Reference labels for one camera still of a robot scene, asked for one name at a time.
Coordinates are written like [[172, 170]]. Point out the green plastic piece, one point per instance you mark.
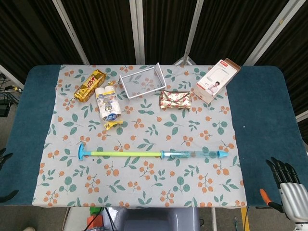
[[95, 210]]

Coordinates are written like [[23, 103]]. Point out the blue green telescopic stick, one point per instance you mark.
[[125, 153]]

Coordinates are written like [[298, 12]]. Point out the white table leg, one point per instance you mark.
[[214, 219]]

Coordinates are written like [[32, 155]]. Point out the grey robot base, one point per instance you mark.
[[160, 220]]

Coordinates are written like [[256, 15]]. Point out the gold red patterned pouch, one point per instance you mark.
[[175, 100]]

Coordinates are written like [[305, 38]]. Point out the gold snack package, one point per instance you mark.
[[90, 85]]

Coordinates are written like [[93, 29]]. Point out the white lamp box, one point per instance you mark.
[[215, 83]]

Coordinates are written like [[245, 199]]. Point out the black floor box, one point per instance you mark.
[[3, 108]]

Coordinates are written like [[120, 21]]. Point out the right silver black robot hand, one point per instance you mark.
[[290, 190]]

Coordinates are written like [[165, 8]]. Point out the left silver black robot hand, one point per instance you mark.
[[6, 196]]

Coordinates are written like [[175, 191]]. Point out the floral print tablecloth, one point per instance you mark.
[[154, 120]]

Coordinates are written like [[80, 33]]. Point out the white screen frame post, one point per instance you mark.
[[269, 31], [71, 31], [10, 77], [137, 31], [193, 26]]

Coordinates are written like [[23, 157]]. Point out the orange block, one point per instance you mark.
[[94, 221]]

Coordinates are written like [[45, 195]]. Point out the yellow clip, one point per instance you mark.
[[112, 124]]

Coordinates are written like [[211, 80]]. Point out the teal table cover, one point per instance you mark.
[[262, 108]]

